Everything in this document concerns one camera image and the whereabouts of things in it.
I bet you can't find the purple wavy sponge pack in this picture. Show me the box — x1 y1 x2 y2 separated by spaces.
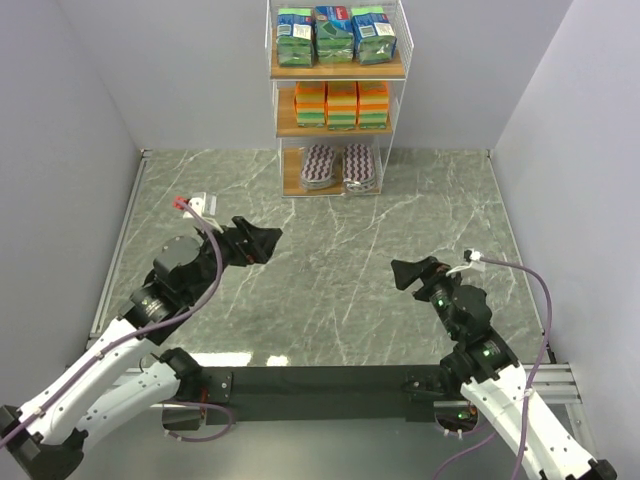
342 143 377 194
299 144 336 190

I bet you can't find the top wooden shelf board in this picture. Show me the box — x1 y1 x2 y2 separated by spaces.
268 30 408 81

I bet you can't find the left aluminium rail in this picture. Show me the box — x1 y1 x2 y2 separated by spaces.
84 149 153 352

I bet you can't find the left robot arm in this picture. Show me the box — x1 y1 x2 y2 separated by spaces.
1 216 283 479

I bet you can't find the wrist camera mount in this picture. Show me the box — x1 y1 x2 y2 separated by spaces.
172 192 222 231
446 249 486 277

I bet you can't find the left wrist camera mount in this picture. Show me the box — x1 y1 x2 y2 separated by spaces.
172 192 222 231

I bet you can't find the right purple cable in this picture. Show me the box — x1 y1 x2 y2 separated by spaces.
432 254 555 480

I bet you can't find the black base beam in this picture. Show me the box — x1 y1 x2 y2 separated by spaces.
203 365 479 422

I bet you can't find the aluminium rail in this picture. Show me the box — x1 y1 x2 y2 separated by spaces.
84 149 153 352
532 342 582 405

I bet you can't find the right aluminium rail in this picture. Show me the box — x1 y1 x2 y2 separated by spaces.
532 342 582 405

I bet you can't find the blue green sponge pack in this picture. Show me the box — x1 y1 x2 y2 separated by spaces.
313 5 355 64
276 7 315 68
351 6 397 65

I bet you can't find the middle wooden shelf board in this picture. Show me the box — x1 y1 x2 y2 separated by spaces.
275 87 393 138

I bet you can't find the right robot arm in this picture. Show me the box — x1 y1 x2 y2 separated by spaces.
391 250 617 479

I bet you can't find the orange sponge pack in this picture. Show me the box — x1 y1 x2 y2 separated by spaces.
357 80 390 129
294 81 326 128
325 81 358 130

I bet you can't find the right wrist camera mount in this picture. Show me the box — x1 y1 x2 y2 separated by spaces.
446 249 486 277

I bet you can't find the white wire shelf rack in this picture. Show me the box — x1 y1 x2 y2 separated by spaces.
265 1 414 197

